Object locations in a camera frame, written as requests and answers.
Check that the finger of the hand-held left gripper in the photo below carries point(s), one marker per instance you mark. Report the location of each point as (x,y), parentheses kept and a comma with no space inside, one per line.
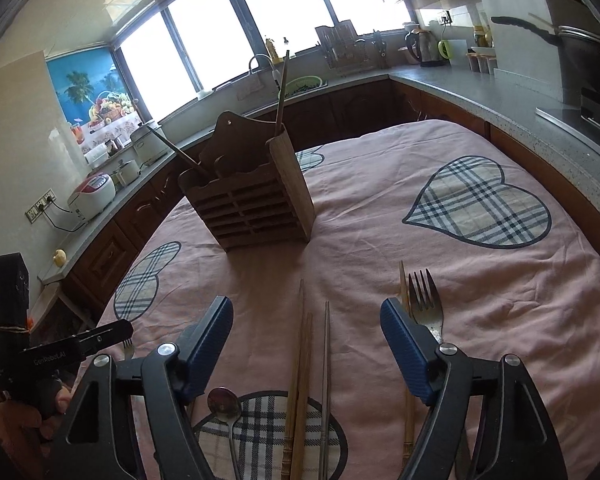
(110,332)

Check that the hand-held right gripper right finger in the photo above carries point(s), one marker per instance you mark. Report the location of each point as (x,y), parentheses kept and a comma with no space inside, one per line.
(404,347)

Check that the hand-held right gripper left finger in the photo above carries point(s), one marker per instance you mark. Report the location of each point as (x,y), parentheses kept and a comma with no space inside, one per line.
(211,345)

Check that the steel spoon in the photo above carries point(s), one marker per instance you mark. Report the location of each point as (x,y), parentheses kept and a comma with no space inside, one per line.
(223,403)

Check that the metal chopstick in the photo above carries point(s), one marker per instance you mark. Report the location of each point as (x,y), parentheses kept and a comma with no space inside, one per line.
(328,360)
(323,410)

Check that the wooden utensil holder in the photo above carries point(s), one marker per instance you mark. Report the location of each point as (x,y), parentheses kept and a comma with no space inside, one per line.
(250,210)

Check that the person's left hand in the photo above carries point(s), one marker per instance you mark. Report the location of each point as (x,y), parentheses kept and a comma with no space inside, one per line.
(30,415)

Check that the small steel fork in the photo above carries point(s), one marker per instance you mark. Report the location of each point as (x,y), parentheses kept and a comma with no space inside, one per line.
(127,347)

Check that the large steel fork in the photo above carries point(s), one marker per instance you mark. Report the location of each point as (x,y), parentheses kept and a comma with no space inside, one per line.
(425,310)

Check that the small yellow round object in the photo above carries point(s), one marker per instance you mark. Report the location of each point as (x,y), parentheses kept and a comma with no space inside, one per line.
(59,257)

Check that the light bamboo chopstick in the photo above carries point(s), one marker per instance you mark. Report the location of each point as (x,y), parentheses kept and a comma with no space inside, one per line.
(409,425)

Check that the pink tablecloth with plaid hearts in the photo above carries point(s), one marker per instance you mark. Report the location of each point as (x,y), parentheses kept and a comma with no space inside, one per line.
(360,240)

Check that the white and red rice cooker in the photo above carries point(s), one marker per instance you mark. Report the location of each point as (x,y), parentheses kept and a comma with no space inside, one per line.
(92,195)

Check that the small white electric cooker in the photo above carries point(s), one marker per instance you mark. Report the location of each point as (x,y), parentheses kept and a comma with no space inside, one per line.
(126,172)

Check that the white paper towel roll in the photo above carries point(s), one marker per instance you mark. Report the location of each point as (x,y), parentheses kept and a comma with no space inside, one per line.
(97,154)

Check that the large white electric pot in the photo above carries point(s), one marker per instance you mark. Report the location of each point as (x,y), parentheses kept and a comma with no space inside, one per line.
(147,145)

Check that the dark wooden chopstick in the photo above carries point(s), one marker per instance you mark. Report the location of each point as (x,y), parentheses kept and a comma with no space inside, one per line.
(172,146)

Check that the long wooden chopstick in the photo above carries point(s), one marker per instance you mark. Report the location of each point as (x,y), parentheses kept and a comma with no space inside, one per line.
(281,100)

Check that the green colander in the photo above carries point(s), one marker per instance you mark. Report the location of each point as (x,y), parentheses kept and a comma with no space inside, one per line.
(302,86)

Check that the steel gas stove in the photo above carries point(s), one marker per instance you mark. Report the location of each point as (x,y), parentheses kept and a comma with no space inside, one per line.
(575,120)

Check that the chrome kitchen faucet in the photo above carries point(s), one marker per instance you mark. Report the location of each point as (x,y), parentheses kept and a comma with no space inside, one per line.
(254,60)

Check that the spice jar set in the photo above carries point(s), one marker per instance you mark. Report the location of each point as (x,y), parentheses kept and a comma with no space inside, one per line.
(480,62)

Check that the dark knife block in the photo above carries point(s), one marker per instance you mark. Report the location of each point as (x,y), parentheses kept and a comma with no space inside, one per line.
(380,50)

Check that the clear jug with green lid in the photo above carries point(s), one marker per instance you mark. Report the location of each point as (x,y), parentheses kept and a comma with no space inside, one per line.
(445,50)

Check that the steel electric kettle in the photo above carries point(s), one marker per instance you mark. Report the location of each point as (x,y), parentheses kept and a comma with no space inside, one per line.
(422,47)

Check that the yellow oil bottle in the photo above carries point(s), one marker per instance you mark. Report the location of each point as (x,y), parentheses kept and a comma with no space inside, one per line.
(270,50)

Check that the small dark-capped bottle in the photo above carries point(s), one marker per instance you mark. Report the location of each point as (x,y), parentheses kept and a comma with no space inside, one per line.
(285,46)

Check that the wooden dish rack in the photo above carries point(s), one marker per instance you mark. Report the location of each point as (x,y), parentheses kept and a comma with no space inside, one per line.
(340,45)

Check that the group of condiment bottles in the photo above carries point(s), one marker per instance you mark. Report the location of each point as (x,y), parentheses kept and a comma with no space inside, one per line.
(480,35)

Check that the white bowl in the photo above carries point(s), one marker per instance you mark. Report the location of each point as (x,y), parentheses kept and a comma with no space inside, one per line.
(410,25)

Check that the large kitchen window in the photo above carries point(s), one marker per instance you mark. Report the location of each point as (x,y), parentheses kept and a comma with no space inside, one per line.
(280,10)

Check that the black pan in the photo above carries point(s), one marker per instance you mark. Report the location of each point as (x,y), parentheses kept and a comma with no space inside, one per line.
(520,25)

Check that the wooden cooking stick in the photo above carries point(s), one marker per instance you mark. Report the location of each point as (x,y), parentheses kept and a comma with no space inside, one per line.
(542,22)

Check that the wall power socket strip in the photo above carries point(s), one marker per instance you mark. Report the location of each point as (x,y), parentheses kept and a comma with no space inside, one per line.
(40,205)

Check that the beach and fruit wall poster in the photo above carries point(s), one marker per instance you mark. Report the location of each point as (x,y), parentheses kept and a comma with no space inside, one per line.
(80,90)

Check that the small wall socket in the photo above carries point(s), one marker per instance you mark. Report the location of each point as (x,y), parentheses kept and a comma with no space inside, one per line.
(442,17)

